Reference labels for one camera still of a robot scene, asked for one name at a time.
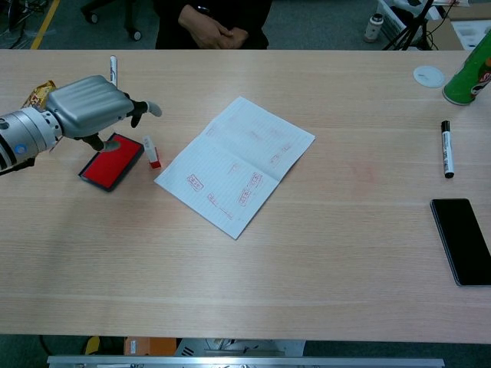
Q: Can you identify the person in black clothes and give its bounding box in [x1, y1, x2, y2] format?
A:
[154, 0, 274, 50]

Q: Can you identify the open lined notebook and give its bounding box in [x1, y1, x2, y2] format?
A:
[153, 95, 317, 241]

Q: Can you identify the orange box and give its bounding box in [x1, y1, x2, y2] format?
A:
[123, 336, 180, 357]

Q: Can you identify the person left hand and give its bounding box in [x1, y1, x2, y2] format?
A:
[216, 25, 250, 49]

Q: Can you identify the green chips can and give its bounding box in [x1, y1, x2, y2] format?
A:
[442, 29, 491, 107]

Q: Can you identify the person right hand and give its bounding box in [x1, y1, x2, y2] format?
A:
[179, 2, 231, 49]

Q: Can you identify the black office chair base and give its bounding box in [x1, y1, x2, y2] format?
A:
[80, 0, 143, 41]

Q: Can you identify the black whiteboard marker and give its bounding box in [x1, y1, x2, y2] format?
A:
[440, 120, 456, 179]

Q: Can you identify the red ink pad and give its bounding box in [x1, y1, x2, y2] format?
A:
[77, 132, 146, 193]

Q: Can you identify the white round grommet cover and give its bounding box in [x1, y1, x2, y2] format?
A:
[413, 65, 446, 89]

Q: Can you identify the black tripod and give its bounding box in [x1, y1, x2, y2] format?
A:
[382, 0, 438, 51]

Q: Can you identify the small white red stamp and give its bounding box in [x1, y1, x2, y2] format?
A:
[142, 134, 163, 169]

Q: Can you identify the golden snack packet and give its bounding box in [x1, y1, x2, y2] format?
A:
[21, 80, 58, 110]

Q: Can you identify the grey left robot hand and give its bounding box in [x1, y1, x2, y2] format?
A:
[44, 74, 163, 153]

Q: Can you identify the white robot base unit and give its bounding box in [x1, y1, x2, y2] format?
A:
[176, 337, 306, 357]

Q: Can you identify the black smartphone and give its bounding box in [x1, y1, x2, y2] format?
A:
[429, 198, 491, 288]

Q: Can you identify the aluminium rail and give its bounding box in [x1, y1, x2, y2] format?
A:
[47, 355, 446, 368]

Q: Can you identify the red whiteboard marker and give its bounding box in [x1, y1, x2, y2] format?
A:
[109, 55, 119, 92]

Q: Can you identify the white plastic basket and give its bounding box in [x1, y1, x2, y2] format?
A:
[377, 0, 423, 39]

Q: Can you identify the cardboard box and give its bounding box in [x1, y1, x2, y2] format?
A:
[425, 5, 491, 51]

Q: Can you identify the white bottle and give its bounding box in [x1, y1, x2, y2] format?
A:
[363, 13, 384, 43]

